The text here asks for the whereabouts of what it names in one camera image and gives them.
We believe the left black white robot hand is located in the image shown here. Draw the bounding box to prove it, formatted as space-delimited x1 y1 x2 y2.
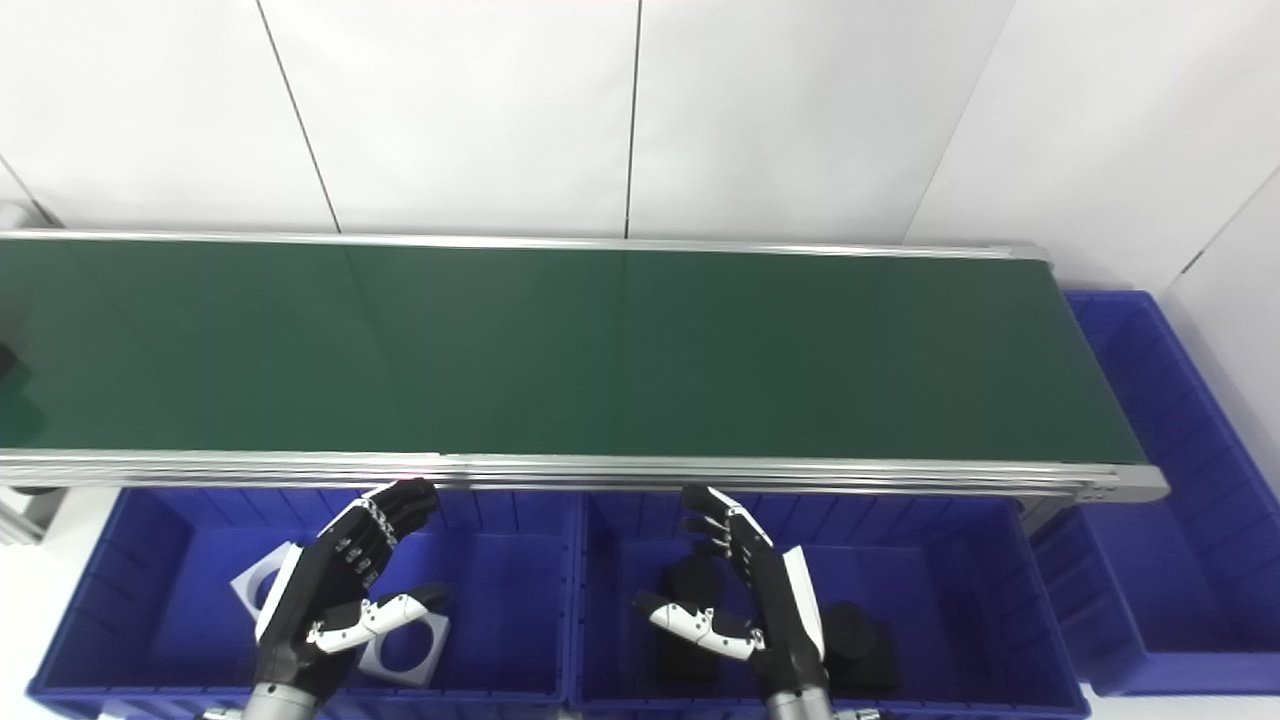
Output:
254 478 451 693

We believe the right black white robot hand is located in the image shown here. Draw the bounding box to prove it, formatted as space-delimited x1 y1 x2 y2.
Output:
630 485 831 697

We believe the white square part with hole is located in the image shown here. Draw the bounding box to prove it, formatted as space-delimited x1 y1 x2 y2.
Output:
358 610 451 689
230 541 301 621

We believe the black cylinder-on-base part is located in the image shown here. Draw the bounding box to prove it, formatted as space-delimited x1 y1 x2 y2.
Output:
655 555 733 686
822 601 901 696

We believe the green conveyor belt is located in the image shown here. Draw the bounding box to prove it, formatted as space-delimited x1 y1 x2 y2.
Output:
0 240 1149 466
0 228 1169 503

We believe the blue plastic bin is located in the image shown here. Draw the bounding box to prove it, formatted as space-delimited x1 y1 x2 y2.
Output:
27 487 581 720
568 490 1091 720
1030 290 1280 698

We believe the aluminium conveyor leg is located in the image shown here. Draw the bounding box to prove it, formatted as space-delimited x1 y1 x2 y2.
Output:
0 487 67 547
1018 495 1079 546

